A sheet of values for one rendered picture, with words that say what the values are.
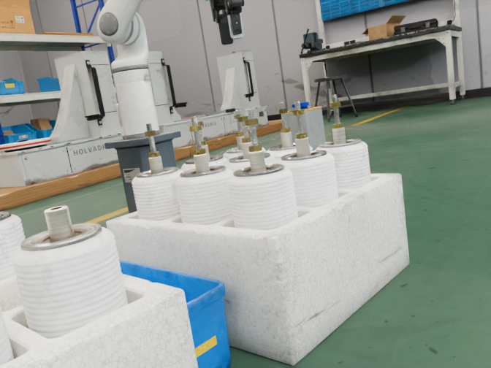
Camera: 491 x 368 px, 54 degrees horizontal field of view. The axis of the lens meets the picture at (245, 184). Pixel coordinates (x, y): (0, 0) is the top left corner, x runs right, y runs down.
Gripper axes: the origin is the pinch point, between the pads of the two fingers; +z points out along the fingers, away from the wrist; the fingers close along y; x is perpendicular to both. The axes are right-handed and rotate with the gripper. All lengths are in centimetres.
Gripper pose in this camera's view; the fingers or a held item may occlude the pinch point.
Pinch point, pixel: (231, 33)
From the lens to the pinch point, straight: 86.3
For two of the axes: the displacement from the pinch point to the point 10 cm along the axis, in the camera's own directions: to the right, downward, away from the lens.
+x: 9.5, -1.9, 2.5
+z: 1.5, 9.7, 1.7
